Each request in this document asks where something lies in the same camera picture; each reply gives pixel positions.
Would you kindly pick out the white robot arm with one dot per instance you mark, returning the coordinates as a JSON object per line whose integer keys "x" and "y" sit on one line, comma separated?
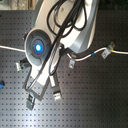
{"x": 59, "y": 27}

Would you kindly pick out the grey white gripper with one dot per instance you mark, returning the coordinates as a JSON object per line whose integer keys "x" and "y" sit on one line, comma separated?
{"x": 44, "y": 80}

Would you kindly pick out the metal cable clip centre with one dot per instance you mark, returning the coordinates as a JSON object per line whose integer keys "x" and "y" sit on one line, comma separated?
{"x": 71, "y": 63}

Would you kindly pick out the grey connector bracket left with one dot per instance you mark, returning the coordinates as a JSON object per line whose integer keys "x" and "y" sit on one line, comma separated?
{"x": 22, "y": 64}

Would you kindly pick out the metal cable clip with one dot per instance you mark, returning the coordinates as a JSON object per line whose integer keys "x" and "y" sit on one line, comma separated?
{"x": 105, "y": 53}
{"x": 111, "y": 45}
{"x": 71, "y": 63}

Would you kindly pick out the metal cable clip lower right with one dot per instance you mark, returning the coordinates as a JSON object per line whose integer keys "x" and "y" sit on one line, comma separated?
{"x": 105, "y": 53}

